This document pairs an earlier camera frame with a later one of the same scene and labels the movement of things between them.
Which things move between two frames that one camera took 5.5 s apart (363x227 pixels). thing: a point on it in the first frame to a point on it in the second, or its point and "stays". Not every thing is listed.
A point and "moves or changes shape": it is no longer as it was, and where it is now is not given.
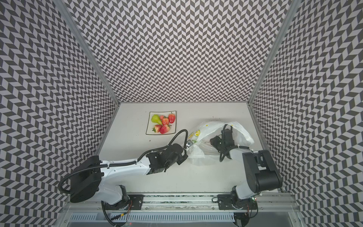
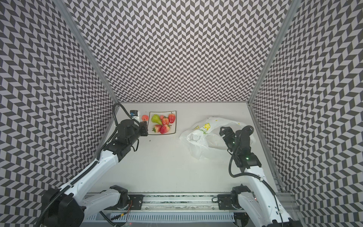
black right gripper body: x=224 y=142 to x=225 y=133
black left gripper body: x=179 y=161 to x=142 y=131
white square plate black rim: x=151 y=125 stays
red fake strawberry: x=165 y=121 stays
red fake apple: x=171 y=117 stays
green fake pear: x=156 y=118 stays
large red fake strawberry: x=157 y=128 stays
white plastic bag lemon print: x=203 y=153 moves or changes shape
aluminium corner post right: x=294 y=6 stays
